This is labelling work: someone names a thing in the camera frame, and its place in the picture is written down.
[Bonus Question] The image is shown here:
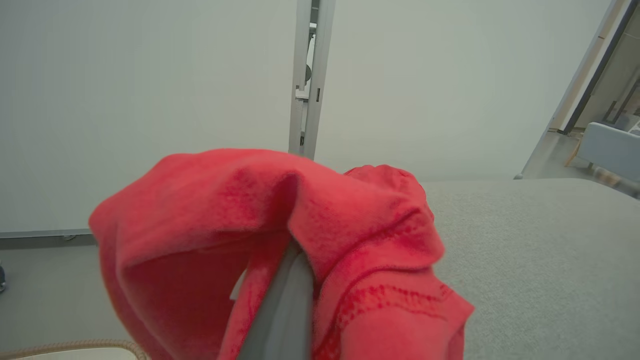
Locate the grey partition bottom rail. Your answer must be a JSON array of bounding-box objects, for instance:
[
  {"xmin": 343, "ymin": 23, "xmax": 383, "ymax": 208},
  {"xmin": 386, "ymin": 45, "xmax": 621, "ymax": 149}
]
[{"xmin": 0, "ymin": 228, "xmax": 97, "ymax": 240}]

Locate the red garment with white trim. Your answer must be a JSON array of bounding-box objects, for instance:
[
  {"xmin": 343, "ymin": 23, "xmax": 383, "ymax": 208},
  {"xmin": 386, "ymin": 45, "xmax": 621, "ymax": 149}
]
[{"xmin": 89, "ymin": 148, "xmax": 476, "ymax": 360}]

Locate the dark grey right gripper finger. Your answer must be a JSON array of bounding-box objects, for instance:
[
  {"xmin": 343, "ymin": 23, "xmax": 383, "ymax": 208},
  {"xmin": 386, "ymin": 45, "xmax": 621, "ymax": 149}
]
[{"xmin": 236, "ymin": 241, "xmax": 315, "ymax": 360}]

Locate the grey slanted partition edge frame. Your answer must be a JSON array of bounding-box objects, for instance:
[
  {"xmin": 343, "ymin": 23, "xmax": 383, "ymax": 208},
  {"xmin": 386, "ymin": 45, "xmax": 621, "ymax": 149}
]
[{"xmin": 514, "ymin": 0, "xmax": 640, "ymax": 181}]

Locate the grey double partition corner post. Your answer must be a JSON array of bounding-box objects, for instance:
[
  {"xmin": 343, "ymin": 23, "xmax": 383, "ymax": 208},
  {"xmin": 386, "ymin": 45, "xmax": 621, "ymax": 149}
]
[{"xmin": 288, "ymin": 0, "xmax": 337, "ymax": 161}]

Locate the pale blue chair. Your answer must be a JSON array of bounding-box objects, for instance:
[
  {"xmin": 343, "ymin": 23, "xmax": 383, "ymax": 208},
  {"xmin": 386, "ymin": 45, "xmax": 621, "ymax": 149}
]
[{"xmin": 565, "ymin": 121, "xmax": 640, "ymax": 188}]

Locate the grey fabric sofa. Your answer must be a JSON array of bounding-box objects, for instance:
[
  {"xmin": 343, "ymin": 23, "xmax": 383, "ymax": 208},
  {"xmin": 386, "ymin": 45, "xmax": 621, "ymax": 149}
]
[{"xmin": 420, "ymin": 177, "xmax": 640, "ymax": 360}]

